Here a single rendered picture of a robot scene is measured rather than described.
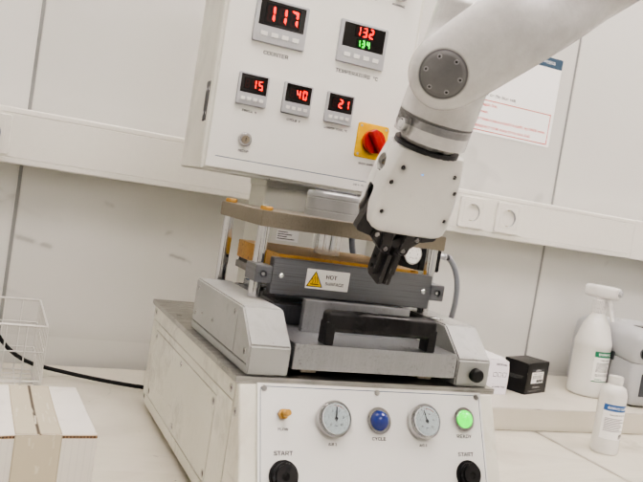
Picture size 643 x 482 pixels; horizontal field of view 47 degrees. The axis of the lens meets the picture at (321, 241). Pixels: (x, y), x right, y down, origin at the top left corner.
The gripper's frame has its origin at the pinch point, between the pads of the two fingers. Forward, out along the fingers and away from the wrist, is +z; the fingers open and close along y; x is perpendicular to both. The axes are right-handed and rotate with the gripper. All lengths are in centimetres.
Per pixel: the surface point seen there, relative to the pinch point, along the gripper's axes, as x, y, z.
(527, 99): 76, 68, -13
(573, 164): 72, 85, -1
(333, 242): 15.1, 0.4, 4.5
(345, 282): 5.5, -0.9, 5.7
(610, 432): 12, 66, 33
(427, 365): -5.7, 7.4, 10.0
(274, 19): 38.8, -8.8, -19.6
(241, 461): -13.1, -15.9, 18.8
